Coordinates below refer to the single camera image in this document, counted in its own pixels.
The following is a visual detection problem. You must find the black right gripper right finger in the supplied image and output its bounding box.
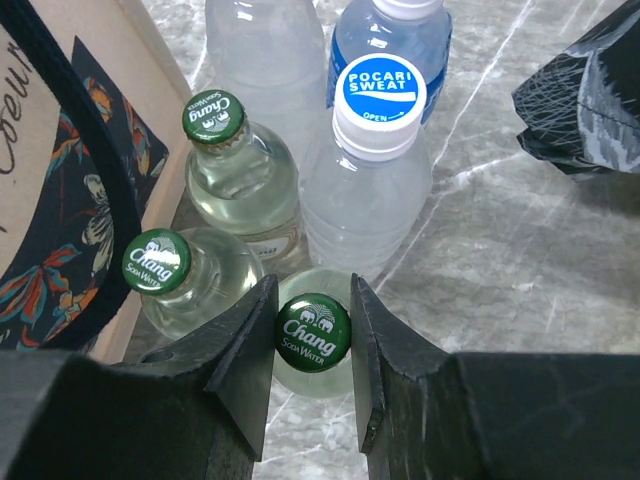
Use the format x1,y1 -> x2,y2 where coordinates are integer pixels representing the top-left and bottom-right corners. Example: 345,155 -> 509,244
350,276 -> 639,479

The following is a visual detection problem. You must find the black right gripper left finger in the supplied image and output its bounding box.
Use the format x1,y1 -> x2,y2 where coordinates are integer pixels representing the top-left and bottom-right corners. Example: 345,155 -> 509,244
1,275 -> 278,479

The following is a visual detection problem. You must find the dark patterned shirt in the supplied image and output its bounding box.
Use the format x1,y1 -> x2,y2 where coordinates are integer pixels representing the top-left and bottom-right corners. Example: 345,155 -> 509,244
512,1 -> 639,180

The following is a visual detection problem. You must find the green cap bottle front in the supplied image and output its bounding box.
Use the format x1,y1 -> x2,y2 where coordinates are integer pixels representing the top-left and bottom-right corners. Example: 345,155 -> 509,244
274,268 -> 353,399

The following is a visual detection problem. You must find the green cap glass bottle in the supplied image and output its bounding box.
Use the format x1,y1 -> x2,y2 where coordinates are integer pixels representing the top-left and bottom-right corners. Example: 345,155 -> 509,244
121,227 -> 265,340

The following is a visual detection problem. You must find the beige canvas tote bag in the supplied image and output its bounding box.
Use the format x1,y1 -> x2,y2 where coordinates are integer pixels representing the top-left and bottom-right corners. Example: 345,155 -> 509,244
1,1 -> 189,350

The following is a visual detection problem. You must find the blue label water bottle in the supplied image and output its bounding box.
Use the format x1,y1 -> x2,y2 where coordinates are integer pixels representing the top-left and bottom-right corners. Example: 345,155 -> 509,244
326,0 -> 453,125

